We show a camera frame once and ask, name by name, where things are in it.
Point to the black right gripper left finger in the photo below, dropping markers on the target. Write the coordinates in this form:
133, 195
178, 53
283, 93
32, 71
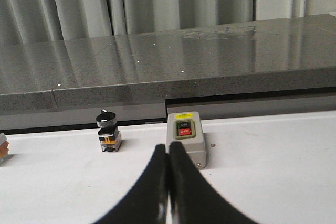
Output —
146, 201

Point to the grey granite counter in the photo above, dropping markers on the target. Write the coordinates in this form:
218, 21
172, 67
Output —
256, 68

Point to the grey on-off switch box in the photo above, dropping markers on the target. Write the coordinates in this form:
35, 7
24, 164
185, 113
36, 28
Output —
186, 128

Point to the green pushbutton switch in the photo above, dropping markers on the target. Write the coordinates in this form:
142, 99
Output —
3, 148

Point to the grey curtain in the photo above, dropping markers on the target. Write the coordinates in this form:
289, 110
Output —
28, 21

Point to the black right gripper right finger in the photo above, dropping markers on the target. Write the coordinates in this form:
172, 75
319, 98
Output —
193, 199

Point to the black rotary selector switch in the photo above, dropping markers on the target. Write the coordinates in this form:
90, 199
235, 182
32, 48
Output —
109, 134

